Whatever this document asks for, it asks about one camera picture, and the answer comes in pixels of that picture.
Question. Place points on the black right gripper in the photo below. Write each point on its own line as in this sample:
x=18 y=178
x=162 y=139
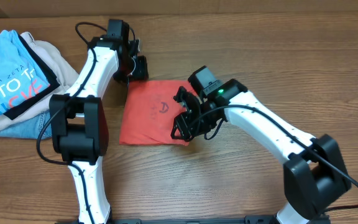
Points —
x=183 y=122

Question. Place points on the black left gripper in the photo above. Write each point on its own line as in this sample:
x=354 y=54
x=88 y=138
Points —
x=141 y=74

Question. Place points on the red polo shirt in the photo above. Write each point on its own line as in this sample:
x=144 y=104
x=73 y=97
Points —
x=149 y=112

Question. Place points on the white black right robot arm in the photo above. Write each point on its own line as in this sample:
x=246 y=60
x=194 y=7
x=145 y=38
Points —
x=314 y=172

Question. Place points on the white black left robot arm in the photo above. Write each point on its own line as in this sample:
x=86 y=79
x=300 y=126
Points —
x=79 y=127

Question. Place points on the white beige folded garment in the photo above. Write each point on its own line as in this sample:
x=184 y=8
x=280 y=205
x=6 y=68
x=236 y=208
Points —
x=66 y=76

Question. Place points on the blue denim garment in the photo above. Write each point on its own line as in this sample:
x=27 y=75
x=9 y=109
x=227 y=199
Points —
x=29 y=129

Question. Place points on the light blue printed t-shirt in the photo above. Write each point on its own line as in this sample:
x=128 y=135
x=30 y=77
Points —
x=23 y=82

